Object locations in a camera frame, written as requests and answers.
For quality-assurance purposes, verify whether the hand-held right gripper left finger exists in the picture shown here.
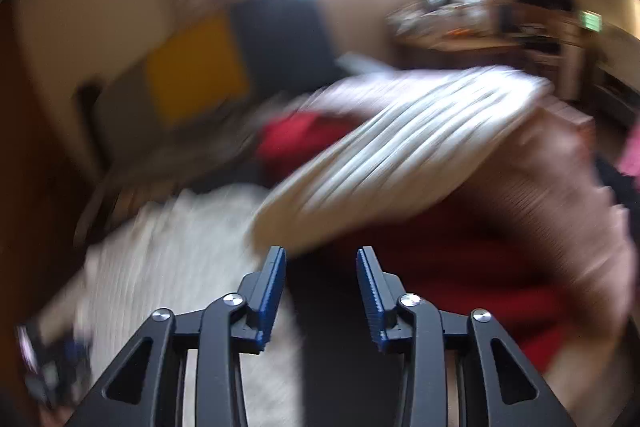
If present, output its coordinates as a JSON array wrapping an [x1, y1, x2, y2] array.
[[65, 246, 287, 427]]

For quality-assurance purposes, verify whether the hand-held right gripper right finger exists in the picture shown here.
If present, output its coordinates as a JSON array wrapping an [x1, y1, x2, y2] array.
[[356, 246, 573, 427]]

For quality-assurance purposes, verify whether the cream patterned knit sweater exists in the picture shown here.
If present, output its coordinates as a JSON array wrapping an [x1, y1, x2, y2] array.
[[80, 184, 307, 427]]

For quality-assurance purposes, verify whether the red fuzzy sweater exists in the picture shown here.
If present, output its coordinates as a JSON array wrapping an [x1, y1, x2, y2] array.
[[257, 110, 626, 380]]

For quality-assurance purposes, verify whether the cream ribbed knit sweater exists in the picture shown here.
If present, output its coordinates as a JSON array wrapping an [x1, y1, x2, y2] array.
[[252, 66, 553, 256]]

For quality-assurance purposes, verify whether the grey hoodie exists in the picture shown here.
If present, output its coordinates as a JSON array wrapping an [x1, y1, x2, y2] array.
[[97, 122, 263, 200]]

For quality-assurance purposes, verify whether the light pink garment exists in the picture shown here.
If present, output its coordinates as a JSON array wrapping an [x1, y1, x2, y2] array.
[[435, 104, 635, 308]]

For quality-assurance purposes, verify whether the grey yellow blue cushion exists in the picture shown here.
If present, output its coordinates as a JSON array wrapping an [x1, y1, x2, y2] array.
[[74, 0, 337, 190]]

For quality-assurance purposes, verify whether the dark navy garment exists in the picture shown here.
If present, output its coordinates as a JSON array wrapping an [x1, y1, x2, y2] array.
[[594, 156, 632, 209]]

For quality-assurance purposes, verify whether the wooden desk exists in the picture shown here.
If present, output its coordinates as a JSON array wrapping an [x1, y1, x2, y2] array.
[[386, 4, 532, 69]]

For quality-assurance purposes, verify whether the pink bedding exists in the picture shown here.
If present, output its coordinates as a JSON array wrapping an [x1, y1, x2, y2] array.
[[616, 122, 640, 179]]

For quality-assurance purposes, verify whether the white cabinet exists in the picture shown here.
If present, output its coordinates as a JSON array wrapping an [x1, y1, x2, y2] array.
[[554, 41, 597, 104]]

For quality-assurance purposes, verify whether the small lit display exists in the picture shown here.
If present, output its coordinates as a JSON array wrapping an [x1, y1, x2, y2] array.
[[577, 10, 607, 31]]

